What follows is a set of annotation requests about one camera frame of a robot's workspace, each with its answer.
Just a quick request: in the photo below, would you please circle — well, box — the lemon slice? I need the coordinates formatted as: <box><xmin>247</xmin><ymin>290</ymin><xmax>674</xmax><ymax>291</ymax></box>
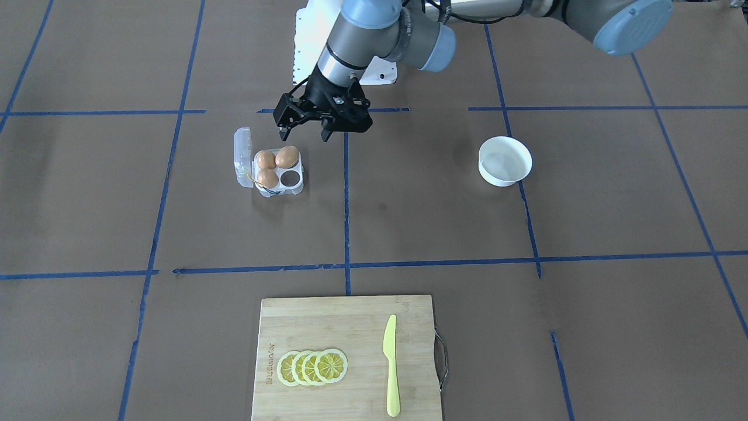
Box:
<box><xmin>316</xmin><ymin>348</ymin><xmax>348</xmax><ymax>384</ymax></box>
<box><xmin>291</xmin><ymin>351</ymin><xmax>311</xmax><ymax>386</ymax></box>
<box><xmin>301</xmin><ymin>351</ymin><xmax>323</xmax><ymax>386</ymax></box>
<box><xmin>276</xmin><ymin>351</ymin><xmax>299</xmax><ymax>387</ymax></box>

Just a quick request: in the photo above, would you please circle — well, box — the brown egg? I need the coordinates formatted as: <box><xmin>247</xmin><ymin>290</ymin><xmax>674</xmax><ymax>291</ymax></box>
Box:
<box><xmin>255</xmin><ymin>170</ymin><xmax>279</xmax><ymax>190</ymax></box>
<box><xmin>254</xmin><ymin>150</ymin><xmax>277</xmax><ymax>170</ymax></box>
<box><xmin>275</xmin><ymin>146</ymin><xmax>300</xmax><ymax>170</ymax></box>

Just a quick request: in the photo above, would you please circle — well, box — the yellow plastic knife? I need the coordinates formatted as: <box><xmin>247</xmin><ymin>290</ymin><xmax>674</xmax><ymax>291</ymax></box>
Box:
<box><xmin>382</xmin><ymin>314</ymin><xmax>401</xmax><ymax>417</ymax></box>

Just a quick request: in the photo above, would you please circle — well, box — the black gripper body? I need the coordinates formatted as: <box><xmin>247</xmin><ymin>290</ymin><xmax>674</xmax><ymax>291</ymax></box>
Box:
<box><xmin>273</xmin><ymin>67</ymin><xmax>372</xmax><ymax>133</ymax></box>

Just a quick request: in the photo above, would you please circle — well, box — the bamboo cutting board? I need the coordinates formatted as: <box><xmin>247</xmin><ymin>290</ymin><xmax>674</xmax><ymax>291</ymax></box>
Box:
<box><xmin>251</xmin><ymin>294</ymin><xmax>443</xmax><ymax>420</ymax></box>

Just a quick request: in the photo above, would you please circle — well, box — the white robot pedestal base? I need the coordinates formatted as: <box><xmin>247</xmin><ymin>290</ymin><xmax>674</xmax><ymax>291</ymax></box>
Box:
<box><xmin>292</xmin><ymin>8</ymin><xmax>399</xmax><ymax>87</ymax></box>

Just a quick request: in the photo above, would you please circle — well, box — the white ceramic bowl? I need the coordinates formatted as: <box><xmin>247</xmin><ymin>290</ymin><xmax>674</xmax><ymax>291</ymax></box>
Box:
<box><xmin>477</xmin><ymin>136</ymin><xmax>534</xmax><ymax>187</ymax></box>

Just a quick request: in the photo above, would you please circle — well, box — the brown egg front in box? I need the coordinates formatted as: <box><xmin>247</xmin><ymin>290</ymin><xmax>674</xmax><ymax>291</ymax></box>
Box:
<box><xmin>255</xmin><ymin>170</ymin><xmax>279</xmax><ymax>190</ymax></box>

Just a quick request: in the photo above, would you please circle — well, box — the clear plastic egg box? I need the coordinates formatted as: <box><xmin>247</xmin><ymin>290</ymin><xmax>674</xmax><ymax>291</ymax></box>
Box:
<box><xmin>233</xmin><ymin>127</ymin><xmax>304</xmax><ymax>198</ymax></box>

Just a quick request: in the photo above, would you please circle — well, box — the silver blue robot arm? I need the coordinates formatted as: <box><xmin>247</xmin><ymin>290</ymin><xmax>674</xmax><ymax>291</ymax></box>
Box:
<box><xmin>272</xmin><ymin>1</ymin><xmax>673</xmax><ymax>141</ymax></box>

